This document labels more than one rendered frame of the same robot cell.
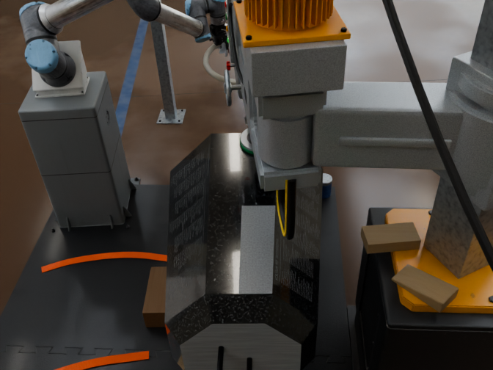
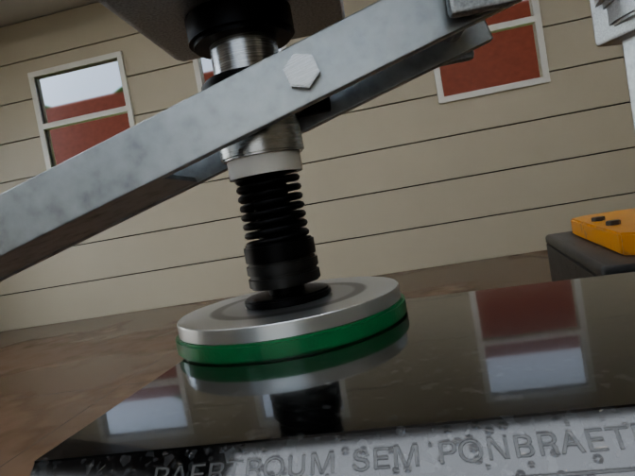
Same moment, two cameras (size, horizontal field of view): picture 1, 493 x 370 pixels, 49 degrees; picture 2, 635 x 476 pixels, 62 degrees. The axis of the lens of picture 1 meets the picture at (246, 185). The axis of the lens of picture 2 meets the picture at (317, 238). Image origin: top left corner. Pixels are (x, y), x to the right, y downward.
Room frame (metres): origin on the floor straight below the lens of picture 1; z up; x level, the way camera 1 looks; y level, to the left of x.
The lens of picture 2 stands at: (1.96, 0.41, 0.91)
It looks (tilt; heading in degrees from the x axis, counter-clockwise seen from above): 3 degrees down; 280
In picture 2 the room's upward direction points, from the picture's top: 10 degrees counter-clockwise
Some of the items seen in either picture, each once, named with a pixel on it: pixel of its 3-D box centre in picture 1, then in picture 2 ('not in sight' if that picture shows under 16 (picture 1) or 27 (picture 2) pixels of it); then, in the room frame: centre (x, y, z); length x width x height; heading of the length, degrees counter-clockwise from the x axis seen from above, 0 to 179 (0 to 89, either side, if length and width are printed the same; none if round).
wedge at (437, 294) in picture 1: (424, 283); not in sight; (1.19, -0.60, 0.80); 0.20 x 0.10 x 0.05; 40
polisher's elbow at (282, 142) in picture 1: (287, 128); not in sight; (1.43, -0.14, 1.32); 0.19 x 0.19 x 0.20
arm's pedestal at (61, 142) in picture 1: (82, 153); not in sight; (2.60, 0.96, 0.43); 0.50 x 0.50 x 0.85; 1
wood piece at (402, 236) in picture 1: (389, 237); not in sight; (1.42, -0.54, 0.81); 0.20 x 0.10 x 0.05; 93
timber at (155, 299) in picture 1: (159, 296); not in sight; (1.78, 0.48, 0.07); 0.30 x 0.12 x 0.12; 178
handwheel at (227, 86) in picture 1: (235, 86); not in sight; (1.96, 0.02, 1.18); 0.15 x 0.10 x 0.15; 4
